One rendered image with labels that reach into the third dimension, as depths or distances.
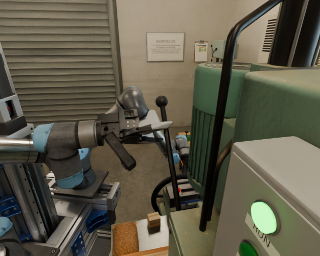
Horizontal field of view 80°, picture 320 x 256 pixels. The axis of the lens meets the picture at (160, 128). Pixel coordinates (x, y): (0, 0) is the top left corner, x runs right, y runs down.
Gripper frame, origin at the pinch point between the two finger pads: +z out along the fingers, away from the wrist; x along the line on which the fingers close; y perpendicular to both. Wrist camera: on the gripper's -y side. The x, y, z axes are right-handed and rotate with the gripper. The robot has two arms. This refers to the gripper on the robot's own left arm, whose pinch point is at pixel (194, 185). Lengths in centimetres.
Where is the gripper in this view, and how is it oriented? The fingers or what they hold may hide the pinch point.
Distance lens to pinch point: 114.2
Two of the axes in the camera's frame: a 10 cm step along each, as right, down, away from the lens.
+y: -0.6, 6.1, 7.9
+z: 1.5, 7.9, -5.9
